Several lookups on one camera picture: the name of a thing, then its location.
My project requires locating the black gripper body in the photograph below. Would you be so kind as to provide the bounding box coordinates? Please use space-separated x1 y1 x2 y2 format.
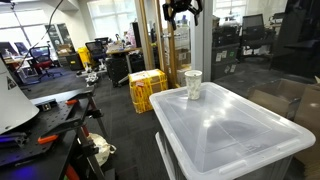
170 0 194 11

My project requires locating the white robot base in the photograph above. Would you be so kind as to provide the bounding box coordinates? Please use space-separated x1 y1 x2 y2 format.
0 58 40 135

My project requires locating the white patterned paper cup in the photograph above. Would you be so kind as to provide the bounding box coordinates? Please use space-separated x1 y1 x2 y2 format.
184 69 203 101

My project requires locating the black shelf with labels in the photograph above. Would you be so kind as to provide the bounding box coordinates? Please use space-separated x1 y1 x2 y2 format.
212 26 242 82

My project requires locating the wooden office desk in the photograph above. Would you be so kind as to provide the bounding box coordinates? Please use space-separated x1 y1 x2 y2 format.
105 46 143 85

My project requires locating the black mesh office chair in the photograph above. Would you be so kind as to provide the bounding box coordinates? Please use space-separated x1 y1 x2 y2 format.
239 13 275 62

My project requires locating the black cabinet under desk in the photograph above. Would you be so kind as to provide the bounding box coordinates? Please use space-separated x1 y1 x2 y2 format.
105 54 131 88

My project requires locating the yellow taped cardboard box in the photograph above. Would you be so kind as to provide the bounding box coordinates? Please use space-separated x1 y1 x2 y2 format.
128 68 169 115

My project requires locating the yellow trash bin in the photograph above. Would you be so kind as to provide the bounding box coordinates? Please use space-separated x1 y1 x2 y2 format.
77 46 96 70

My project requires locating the small white floor robot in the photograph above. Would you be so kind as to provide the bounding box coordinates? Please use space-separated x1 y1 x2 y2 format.
84 71 100 89

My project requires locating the open brown cardboard box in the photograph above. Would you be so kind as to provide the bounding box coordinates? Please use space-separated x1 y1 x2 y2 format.
248 78 311 122

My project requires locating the clear plastic storage bin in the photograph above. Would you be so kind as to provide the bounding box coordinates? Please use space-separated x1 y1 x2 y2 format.
148 81 317 180

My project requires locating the red and black office chair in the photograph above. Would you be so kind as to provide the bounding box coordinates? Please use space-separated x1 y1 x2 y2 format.
29 44 63 82

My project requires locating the grey storage bin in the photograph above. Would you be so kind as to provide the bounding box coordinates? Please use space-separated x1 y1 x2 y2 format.
154 131 294 180

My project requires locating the white plastic bag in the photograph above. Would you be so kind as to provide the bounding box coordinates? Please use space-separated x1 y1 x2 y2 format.
87 133 117 167

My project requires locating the small black labelled box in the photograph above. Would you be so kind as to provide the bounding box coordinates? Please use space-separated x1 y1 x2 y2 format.
39 101 55 113

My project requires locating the black perforated table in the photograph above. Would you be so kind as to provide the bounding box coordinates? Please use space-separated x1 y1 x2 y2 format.
0 87 116 180

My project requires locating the grey partition post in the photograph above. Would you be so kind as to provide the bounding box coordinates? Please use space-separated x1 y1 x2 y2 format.
190 0 214 83

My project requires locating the orange handled bar clamp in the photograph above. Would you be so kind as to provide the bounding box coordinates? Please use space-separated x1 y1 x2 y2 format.
63 96 104 119
36 119 88 146
64 163 82 180

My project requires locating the black hanging cable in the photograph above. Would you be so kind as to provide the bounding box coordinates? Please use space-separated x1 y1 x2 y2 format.
14 0 65 73

